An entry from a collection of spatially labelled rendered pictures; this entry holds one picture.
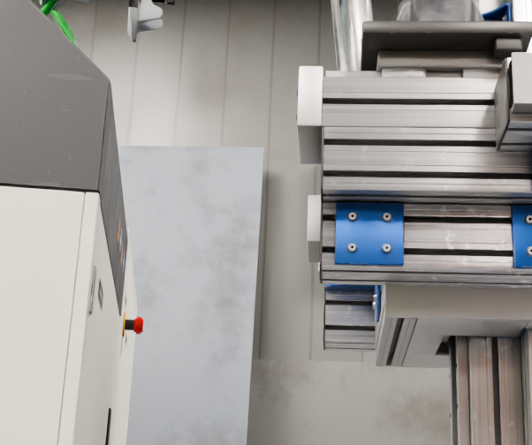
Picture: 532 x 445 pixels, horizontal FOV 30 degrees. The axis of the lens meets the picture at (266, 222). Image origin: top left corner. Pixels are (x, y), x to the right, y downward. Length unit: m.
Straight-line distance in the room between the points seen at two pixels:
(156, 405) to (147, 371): 0.14
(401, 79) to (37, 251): 0.53
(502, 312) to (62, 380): 0.59
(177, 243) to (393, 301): 2.53
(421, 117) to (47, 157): 0.49
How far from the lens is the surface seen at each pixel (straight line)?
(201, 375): 3.64
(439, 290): 1.38
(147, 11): 1.76
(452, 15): 1.40
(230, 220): 3.87
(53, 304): 1.23
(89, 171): 1.28
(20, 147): 1.31
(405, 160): 1.30
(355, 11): 2.10
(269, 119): 4.21
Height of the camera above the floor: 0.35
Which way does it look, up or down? 19 degrees up
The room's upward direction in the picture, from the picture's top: 3 degrees clockwise
